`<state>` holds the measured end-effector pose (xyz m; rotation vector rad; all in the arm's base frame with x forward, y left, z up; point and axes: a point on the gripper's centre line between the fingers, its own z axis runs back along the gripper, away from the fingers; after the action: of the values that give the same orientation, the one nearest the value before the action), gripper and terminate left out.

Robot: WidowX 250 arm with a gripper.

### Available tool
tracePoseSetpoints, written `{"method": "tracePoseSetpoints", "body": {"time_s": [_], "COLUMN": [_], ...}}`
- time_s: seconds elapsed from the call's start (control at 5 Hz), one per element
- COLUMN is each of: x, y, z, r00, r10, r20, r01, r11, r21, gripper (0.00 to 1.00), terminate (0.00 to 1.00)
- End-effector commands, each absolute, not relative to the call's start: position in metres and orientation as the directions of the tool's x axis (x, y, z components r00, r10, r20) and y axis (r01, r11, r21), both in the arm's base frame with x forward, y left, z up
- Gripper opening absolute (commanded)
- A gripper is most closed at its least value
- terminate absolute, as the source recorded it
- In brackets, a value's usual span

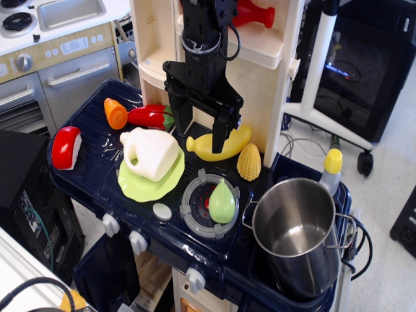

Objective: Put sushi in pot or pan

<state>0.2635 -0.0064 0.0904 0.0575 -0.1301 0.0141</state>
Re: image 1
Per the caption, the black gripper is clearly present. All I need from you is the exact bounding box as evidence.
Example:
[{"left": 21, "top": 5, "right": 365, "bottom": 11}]
[{"left": 162, "top": 48, "right": 244, "bottom": 154}]

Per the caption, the red and white toy sushi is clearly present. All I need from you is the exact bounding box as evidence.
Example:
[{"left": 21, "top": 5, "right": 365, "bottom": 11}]
[{"left": 51, "top": 126, "right": 82, "bottom": 170}]

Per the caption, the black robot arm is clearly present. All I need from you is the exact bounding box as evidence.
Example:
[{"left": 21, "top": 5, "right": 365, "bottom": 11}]
[{"left": 162, "top": 1, "right": 244, "bottom": 154}]

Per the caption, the stainless steel pot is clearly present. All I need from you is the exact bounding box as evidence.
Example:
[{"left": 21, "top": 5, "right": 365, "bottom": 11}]
[{"left": 242, "top": 177, "right": 353, "bottom": 301}]

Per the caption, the yellow toy banana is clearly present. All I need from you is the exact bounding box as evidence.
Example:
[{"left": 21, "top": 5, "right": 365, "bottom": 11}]
[{"left": 186, "top": 125, "right": 252, "bottom": 162}]

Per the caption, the red toy chili pepper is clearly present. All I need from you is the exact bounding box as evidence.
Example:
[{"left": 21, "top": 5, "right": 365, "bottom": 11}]
[{"left": 127, "top": 104, "right": 175, "bottom": 130}]

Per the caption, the yellow toy corn cob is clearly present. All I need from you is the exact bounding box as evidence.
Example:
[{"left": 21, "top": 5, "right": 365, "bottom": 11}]
[{"left": 237, "top": 143, "right": 261, "bottom": 181}]

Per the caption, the cream toy milk jug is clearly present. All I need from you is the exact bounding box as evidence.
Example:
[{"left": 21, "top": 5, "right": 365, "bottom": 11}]
[{"left": 120, "top": 127, "right": 179, "bottom": 182}]

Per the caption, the cream toy kitchen shelf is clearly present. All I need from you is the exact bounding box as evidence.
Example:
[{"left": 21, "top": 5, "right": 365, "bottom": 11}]
[{"left": 130, "top": 1, "right": 305, "bottom": 168}]

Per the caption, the navy blue toy kitchen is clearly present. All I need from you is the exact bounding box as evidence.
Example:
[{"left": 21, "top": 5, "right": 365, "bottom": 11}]
[{"left": 51, "top": 79, "right": 351, "bottom": 311}]

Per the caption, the orange toy carrot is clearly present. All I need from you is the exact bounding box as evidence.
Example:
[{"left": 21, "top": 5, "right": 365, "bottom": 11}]
[{"left": 104, "top": 97, "right": 128, "bottom": 130}]

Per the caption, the light green toy pear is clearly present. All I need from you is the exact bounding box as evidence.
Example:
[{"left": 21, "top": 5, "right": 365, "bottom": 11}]
[{"left": 209, "top": 179, "right": 236, "bottom": 224}]

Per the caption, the grey toy stove burner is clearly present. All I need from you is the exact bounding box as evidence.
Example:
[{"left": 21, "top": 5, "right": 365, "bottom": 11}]
[{"left": 179, "top": 168, "right": 240, "bottom": 240}]

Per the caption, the light green toy plate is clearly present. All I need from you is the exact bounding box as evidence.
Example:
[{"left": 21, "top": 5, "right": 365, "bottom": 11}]
[{"left": 118, "top": 149, "right": 185, "bottom": 203}]

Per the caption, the grey round toy button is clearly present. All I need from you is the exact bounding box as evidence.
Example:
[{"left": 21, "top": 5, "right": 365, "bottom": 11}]
[{"left": 152, "top": 203, "right": 172, "bottom": 222}]

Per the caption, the white rolling stand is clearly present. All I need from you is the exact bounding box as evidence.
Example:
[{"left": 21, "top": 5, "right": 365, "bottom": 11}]
[{"left": 283, "top": 0, "right": 374, "bottom": 177}]

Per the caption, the red toy ketchup bottle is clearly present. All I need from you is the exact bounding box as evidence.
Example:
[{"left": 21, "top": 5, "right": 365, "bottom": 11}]
[{"left": 232, "top": 0, "right": 276, "bottom": 29}]

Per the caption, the yellow capped clear bottle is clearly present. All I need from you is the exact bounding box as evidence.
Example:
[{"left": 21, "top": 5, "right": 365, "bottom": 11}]
[{"left": 319, "top": 148, "right": 343, "bottom": 196}]

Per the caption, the grey toy knob middle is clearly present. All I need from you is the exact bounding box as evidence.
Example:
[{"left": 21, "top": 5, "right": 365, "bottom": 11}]
[{"left": 129, "top": 231, "right": 148, "bottom": 255}]

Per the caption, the grey toy knob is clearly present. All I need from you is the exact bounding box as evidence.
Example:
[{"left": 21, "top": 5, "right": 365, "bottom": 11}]
[
  {"left": 185, "top": 267, "right": 206, "bottom": 294},
  {"left": 129, "top": 231, "right": 148, "bottom": 255},
  {"left": 102, "top": 213, "right": 120, "bottom": 237}
]

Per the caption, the grey toy knob left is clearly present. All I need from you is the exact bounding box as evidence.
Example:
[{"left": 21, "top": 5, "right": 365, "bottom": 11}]
[{"left": 102, "top": 213, "right": 120, "bottom": 237}]

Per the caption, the grey toy knob right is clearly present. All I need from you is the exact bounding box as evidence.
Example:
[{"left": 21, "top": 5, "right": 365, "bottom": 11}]
[{"left": 185, "top": 267, "right": 206, "bottom": 294}]

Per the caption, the black monitor screen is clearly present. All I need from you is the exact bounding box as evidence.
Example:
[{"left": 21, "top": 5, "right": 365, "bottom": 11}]
[{"left": 289, "top": 0, "right": 416, "bottom": 143}]

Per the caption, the black computer case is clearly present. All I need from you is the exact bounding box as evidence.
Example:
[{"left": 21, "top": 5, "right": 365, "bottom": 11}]
[{"left": 1, "top": 131, "right": 85, "bottom": 284}]

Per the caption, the yellow object bottom left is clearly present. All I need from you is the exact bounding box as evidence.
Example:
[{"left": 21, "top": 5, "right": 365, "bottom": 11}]
[{"left": 59, "top": 289, "right": 87, "bottom": 312}]

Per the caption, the black cable by pot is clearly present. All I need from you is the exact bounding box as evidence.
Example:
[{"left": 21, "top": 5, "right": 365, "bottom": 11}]
[{"left": 340, "top": 214, "right": 374, "bottom": 282}]

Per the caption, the black braided cable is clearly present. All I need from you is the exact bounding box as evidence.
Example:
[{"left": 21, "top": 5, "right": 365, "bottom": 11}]
[{"left": 0, "top": 276, "right": 79, "bottom": 312}]

